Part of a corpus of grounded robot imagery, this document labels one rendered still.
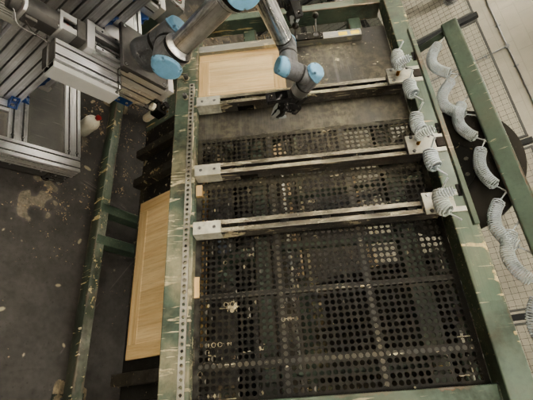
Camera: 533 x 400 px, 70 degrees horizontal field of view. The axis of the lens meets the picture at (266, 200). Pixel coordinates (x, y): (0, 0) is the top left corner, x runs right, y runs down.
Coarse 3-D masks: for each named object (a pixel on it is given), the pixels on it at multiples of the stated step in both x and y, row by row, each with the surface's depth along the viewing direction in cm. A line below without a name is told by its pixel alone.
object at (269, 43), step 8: (328, 32) 222; (336, 32) 221; (360, 32) 220; (256, 40) 224; (264, 40) 224; (272, 40) 223; (304, 40) 221; (312, 40) 221; (320, 40) 221; (328, 40) 222; (336, 40) 222; (344, 40) 222; (200, 48) 225; (208, 48) 225; (216, 48) 224; (224, 48) 223; (232, 48) 223; (240, 48) 223; (248, 48) 223; (256, 48) 224
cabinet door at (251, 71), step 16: (272, 48) 223; (208, 64) 222; (224, 64) 221; (240, 64) 220; (256, 64) 219; (272, 64) 218; (208, 80) 216; (224, 80) 215; (240, 80) 214; (256, 80) 213; (272, 80) 212; (208, 96) 210
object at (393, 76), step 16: (400, 64) 188; (368, 80) 199; (384, 80) 198; (400, 80) 192; (416, 80) 191; (224, 96) 202; (240, 96) 202; (256, 96) 203; (320, 96) 200; (336, 96) 201; (352, 96) 202; (368, 96) 202; (208, 112) 205
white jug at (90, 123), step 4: (88, 116) 238; (92, 116) 239; (96, 116) 237; (100, 116) 239; (84, 120) 238; (88, 120) 237; (92, 120) 237; (96, 120) 238; (100, 120) 238; (84, 124) 238; (88, 124) 237; (92, 124) 238; (96, 124) 239; (84, 128) 240; (88, 128) 239; (92, 128) 240; (96, 128) 241; (84, 132) 242; (88, 132) 243; (84, 136) 246
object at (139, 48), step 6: (144, 36) 154; (132, 42) 155; (138, 42) 154; (144, 42) 153; (150, 42) 151; (132, 48) 154; (138, 48) 153; (144, 48) 153; (150, 48) 153; (132, 54) 154; (138, 54) 154; (144, 54) 154; (150, 54) 154; (138, 60) 155; (144, 60) 155; (150, 60) 155; (144, 66) 157; (150, 66) 157
